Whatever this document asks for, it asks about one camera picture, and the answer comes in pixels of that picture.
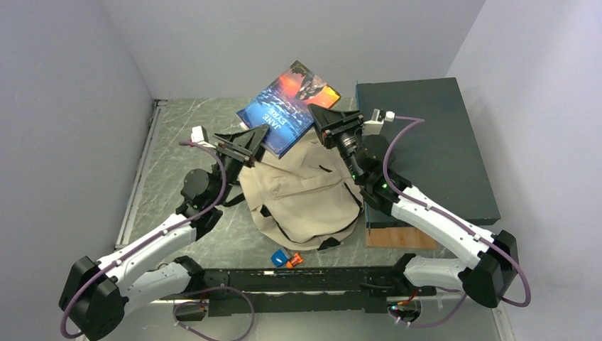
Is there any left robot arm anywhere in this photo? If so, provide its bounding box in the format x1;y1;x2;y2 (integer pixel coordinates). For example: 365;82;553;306
59;124;269;340

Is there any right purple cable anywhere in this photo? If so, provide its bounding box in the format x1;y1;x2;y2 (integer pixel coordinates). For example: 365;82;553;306
381;115;532;329

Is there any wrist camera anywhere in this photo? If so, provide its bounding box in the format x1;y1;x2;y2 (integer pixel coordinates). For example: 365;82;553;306
363;109;395;136
190;126;211;146

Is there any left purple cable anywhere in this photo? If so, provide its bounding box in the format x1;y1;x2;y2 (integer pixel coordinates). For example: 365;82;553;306
60;141;257;341

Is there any blue Jane Eyre book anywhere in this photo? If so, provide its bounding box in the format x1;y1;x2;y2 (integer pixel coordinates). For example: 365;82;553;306
236;60;341;158

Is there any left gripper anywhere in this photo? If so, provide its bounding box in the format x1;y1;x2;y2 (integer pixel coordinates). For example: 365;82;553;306
212;124;272;205

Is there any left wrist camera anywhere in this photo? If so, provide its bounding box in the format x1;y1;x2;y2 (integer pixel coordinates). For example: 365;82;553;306
190;126;211;146

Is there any wooden board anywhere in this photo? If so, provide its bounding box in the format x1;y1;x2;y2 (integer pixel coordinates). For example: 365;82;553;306
366;227;437;249

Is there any beige canvas backpack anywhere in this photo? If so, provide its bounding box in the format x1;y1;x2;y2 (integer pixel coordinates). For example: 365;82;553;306
225;130;363;251

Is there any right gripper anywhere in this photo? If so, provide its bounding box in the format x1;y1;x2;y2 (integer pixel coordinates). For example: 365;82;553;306
308;104;366;183

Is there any blue eraser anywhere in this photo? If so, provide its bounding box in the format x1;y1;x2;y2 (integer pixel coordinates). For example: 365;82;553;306
270;249;290;268

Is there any purple cable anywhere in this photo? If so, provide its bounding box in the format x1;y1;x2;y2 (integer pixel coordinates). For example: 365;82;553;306
60;141;257;341
381;115;532;329

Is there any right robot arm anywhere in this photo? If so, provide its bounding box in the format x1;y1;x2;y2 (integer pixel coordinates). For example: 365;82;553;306
308;104;531;308

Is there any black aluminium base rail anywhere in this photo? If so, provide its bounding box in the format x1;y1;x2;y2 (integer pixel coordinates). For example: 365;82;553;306
155;266;502;317

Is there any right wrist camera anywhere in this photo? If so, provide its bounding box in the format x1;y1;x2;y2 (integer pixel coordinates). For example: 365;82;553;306
363;109;395;136

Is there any orange pencil sharpener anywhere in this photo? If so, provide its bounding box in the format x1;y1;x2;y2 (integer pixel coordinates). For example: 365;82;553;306
286;253;304;269

